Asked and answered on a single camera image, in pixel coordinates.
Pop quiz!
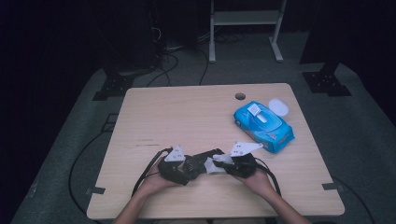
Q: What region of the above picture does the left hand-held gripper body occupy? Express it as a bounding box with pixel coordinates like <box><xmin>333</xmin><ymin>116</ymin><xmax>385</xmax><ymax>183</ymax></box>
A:
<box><xmin>157</xmin><ymin>145</ymin><xmax>204</xmax><ymax>187</ymax></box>

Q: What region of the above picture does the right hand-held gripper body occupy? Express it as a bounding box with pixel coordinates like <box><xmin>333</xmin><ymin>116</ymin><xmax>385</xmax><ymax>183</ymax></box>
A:
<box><xmin>229</xmin><ymin>141</ymin><xmax>264</xmax><ymax>179</ymax></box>

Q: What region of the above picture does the white wet wipe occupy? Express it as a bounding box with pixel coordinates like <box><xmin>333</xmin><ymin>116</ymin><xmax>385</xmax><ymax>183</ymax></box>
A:
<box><xmin>204</xmin><ymin>153</ymin><xmax>235</xmax><ymax>175</ymax></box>

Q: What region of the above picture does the blue wet wipes pack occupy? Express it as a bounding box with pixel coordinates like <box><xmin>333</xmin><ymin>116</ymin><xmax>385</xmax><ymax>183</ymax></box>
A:
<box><xmin>233</xmin><ymin>98</ymin><xmax>296</xmax><ymax>154</ymax></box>

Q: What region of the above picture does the person's right hand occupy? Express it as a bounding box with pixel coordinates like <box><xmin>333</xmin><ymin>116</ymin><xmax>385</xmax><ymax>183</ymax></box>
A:
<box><xmin>233</xmin><ymin>167</ymin><xmax>279</xmax><ymax>198</ymax></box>

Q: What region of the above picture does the person's left hand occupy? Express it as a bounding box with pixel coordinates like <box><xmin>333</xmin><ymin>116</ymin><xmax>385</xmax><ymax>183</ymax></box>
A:
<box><xmin>136</xmin><ymin>157</ymin><xmax>188</xmax><ymax>198</ymax></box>

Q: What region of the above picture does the grey tape strip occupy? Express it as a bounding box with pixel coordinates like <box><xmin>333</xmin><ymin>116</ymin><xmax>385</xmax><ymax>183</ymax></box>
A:
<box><xmin>321</xmin><ymin>182</ymin><xmax>344</xmax><ymax>191</ymax></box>
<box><xmin>85</xmin><ymin>186</ymin><xmax>106</xmax><ymax>196</ymax></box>

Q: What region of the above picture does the black stand base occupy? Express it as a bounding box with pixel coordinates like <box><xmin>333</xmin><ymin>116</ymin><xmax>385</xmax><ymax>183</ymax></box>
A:
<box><xmin>92</xmin><ymin>66</ymin><xmax>135</xmax><ymax>102</ymax></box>
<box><xmin>302</xmin><ymin>60</ymin><xmax>353</xmax><ymax>97</ymax></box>

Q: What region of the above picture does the white metal stand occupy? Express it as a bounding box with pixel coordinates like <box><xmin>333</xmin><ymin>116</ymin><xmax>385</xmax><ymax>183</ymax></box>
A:
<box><xmin>208</xmin><ymin>0</ymin><xmax>288</xmax><ymax>64</ymax></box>

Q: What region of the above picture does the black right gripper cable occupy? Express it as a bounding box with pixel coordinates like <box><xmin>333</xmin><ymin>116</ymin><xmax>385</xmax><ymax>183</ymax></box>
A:
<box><xmin>254</xmin><ymin>157</ymin><xmax>282</xmax><ymax>197</ymax></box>

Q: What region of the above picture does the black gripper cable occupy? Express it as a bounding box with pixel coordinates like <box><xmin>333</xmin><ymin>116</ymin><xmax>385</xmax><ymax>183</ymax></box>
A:
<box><xmin>131</xmin><ymin>147</ymin><xmax>174</xmax><ymax>198</ymax></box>
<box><xmin>254</xmin><ymin>157</ymin><xmax>282</xmax><ymax>197</ymax></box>

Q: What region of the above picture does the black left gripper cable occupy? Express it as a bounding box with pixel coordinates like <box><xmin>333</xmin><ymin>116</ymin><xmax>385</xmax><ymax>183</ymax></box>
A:
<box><xmin>131</xmin><ymin>147</ymin><xmax>174</xmax><ymax>198</ymax></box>

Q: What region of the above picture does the black floor cable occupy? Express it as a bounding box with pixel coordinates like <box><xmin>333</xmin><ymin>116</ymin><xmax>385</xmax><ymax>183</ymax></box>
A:
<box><xmin>197</xmin><ymin>46</ymin><xmax>210</xmax><ymax>86</ymax></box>
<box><xmin>330</xmin><ymin>175</ymin><xmax>378</xmax><ymax>224</ymax></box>
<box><xmin>146</xmin><ymin>50</ymin><xmax>180</xmax><ymax>88</ymax></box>
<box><xmin>68</xmin><ymin>130</ymin><xmax>108</xmax><ymax>217</ymax></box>

